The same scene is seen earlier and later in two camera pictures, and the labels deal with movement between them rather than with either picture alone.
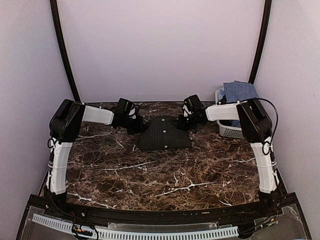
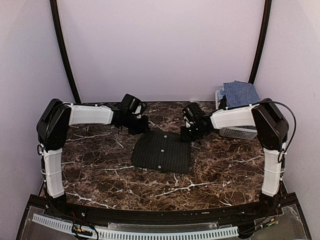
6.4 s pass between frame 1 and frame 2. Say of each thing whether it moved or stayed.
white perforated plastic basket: stayed
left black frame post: stayed
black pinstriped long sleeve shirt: moved
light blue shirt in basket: stayed
